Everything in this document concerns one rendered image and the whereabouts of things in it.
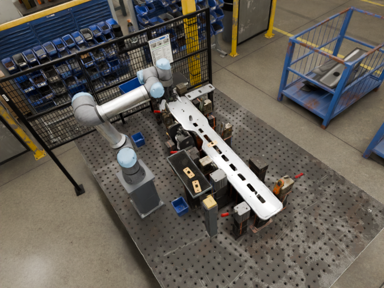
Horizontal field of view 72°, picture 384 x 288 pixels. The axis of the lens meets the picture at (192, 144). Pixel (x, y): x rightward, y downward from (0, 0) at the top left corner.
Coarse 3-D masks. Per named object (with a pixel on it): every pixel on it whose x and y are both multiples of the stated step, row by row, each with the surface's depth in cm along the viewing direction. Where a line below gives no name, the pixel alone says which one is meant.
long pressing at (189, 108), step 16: (176, 112) 236; (192, 112) 234; (192, 128) 221; (208, 128) 219; (224, 144) 206; (240, 160) 195; (256, 176) 185; (240, 192) 177; (256, 208) 169; (272, 208) 168
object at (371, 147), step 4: (380, 128) 270; (380, 132) 272; (376, 136) 278; (380, 136) 275; (372, 140) 284; (376, 140) 281; (380, 140) 298; (372, 144) 287; (376, 144) 284; (380, 144) 295; (368, 148) 294; (372, 148) 290; (376, 148) 288; (380, 148) 292; (364, 152) 300; (368, 152) 296; (376, 152) 288; (380, 152) 285; (364, 156) 303; (368, 156) 300; (380, 156) 287
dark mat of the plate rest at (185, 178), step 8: (184, 152) 184; (176, 160) 180; (184, 160) 180; (176, 168) 176; (184, 168) 175; (192, 168) 175; (184, 176) 171; (200, 176) 170; (192, 184) 166; (200, 184) 166; (208, 184) 165; (192, 192) 163; (200, 192) 162
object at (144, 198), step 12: (144, 168) 186; (120, 180) 181; (144, 180) 179; (132, 192) 175; (144, 192) 185; (156, 192) 198; (132, 204) 212; (144, 204) 194; (156, 204) 204; (144, 216) 203
